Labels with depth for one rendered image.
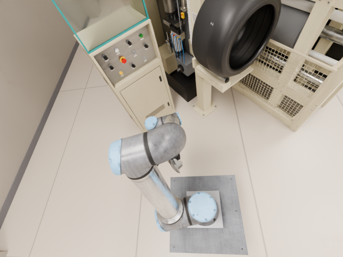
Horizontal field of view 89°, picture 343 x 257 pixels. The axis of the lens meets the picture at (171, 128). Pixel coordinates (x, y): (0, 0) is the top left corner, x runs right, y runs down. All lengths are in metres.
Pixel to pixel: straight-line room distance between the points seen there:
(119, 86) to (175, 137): 1.23
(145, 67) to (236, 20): 0.93
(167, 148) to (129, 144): 0.12
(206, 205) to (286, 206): 1.23
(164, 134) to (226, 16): 0.83
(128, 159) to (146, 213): 1.57
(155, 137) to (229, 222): 1.00
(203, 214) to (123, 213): 1.31
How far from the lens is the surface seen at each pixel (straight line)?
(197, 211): 1.02
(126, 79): 1.74
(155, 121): 1.10
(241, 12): 1.20
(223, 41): 1.18
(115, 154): 0.57
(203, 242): 1.40
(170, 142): 0.55
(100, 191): 2.36
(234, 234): 1.40
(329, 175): 2.39
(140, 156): 0.54
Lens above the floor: 1.99
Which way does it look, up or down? 59 degrees down
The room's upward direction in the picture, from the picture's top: 20 degrees counter-clockwise
